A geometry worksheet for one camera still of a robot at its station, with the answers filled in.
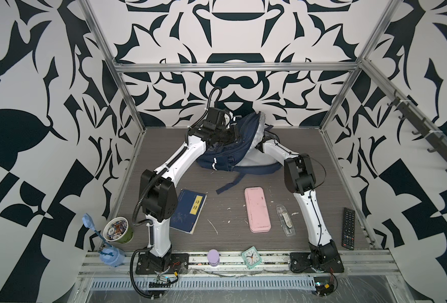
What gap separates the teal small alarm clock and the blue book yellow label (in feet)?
0.79

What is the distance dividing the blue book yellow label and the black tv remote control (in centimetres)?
63

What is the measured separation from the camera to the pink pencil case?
828 mm

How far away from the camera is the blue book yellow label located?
0.84 meters

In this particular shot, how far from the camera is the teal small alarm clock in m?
0.74

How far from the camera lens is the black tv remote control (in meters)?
0.81

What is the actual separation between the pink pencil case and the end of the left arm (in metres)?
0.30

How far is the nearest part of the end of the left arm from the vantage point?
25.1 inches

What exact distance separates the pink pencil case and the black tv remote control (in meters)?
0.32

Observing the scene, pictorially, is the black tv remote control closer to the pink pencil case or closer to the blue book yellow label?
the pink pencil case

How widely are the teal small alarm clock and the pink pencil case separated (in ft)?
0.26
